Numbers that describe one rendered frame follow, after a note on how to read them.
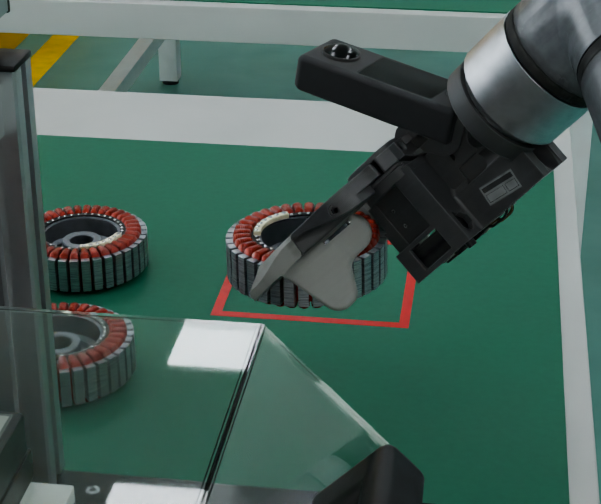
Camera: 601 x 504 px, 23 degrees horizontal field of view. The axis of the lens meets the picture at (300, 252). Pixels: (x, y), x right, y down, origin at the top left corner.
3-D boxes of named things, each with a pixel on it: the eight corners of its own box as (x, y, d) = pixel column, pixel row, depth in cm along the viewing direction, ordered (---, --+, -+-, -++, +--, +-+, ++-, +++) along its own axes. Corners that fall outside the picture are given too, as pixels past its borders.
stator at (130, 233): (-8, 264, 126) (-12, 225, 124) (100, 228, 132) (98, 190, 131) (64, 310, 118) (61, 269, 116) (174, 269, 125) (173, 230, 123)
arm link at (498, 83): (484, 24, 84) (540, -6, 90) (434, 73, 87) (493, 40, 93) (569, 123, 83) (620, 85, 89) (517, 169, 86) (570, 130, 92)
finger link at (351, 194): (300, 254, 92) (407, 163, 90) (284, 236, 92) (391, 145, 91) (311, 253, 96) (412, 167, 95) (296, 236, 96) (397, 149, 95)
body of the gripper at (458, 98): (409, 291, 93) (534, 183, 86) (323, 189, 94) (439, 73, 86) (462, 249, 99) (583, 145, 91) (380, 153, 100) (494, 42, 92)
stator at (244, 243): (415, 264, 104) (416, 216, 102) (333, 327, 95) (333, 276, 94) (284, 233, 109) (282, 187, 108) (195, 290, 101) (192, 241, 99)
